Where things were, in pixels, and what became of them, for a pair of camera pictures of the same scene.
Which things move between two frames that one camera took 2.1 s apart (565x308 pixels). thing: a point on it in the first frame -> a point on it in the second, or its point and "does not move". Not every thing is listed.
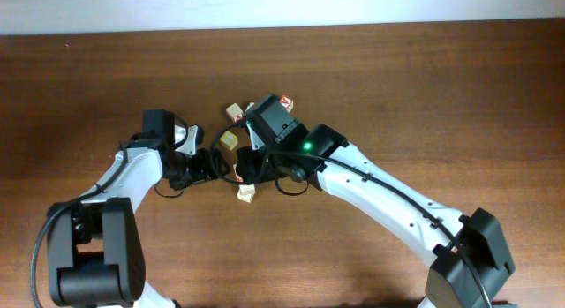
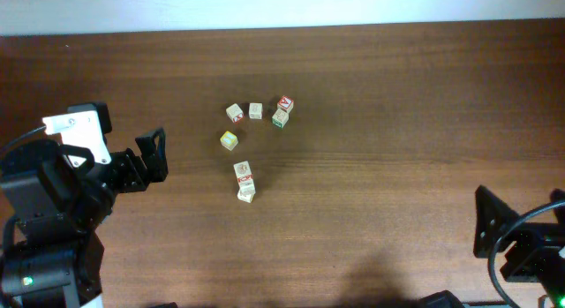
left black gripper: x=204 y=171 -> x=156 y=156
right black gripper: x=245 y=161 -> x=493 y=216
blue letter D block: x=246 y=192 does not move
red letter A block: x=287 y=102 does not move
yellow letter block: x=229 y=140 does not move
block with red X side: x=235 y=112 does not move
